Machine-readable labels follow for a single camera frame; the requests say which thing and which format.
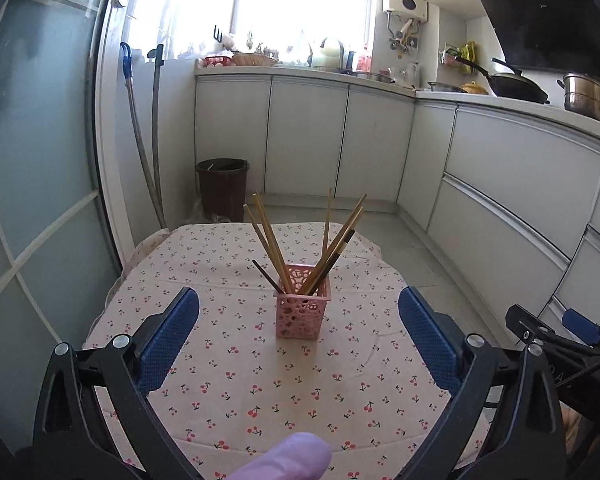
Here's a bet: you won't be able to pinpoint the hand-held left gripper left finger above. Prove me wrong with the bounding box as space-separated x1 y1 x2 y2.
30 286 203 480

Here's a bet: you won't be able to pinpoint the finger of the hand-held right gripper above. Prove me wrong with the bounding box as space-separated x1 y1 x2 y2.
562 308 600 347
505 305 600 361

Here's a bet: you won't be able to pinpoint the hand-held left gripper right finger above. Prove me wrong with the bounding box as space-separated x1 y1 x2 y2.
395 286 571 480

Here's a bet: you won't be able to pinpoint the pink perforated utensil holder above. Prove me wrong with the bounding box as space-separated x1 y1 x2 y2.
274 263 332 339

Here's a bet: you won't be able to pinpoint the bunch of mixed chopsticks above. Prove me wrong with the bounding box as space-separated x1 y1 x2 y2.
242 187 368 296

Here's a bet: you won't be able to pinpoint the person's right forearm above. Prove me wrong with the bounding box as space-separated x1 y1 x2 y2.
560 404 600 466

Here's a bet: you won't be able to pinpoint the person's left hand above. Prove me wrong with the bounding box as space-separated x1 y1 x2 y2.
234 432 333 480

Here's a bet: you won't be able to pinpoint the cherry print tablecloth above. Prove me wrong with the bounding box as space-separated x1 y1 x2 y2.
82 222 496 480

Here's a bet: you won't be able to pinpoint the clear plastic bag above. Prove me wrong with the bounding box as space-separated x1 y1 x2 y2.
192 199 233 225

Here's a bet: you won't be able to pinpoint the brown trash bin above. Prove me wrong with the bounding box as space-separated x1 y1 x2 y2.
196 158 251 222

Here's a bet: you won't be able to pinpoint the white countertop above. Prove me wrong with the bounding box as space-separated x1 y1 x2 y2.
196 62 600 131

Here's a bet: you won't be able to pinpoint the frosted glass sliding door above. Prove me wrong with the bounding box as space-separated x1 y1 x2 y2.
0 0 131 461

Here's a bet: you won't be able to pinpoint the tall steel stockpot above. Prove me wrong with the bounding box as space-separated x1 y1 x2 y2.
557 74 600 126

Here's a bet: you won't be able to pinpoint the black wok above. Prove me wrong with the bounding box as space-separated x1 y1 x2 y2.
455 56 550 104

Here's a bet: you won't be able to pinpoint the white kitchen cabinets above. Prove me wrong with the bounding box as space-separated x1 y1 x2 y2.
195 75 600 341

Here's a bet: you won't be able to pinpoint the wicker basket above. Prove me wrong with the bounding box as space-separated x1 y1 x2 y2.
231 52 279 67

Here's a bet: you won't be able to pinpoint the metal water pipes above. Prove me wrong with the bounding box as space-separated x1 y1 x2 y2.
386 10 421 58

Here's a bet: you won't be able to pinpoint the row of small ornaments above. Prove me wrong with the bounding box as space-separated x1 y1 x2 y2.
247 30 281 56

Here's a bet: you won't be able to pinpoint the black range hood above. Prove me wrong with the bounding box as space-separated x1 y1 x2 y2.
464 0 600 78

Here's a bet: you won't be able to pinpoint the bright window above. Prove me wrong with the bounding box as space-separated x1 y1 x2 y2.
165 0 376 61

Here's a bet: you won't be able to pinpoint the wire wall rack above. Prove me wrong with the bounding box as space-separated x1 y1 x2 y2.
441 41 476 67

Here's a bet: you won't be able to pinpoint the blue handled mop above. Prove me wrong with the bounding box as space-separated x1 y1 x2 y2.
120 42 163 230

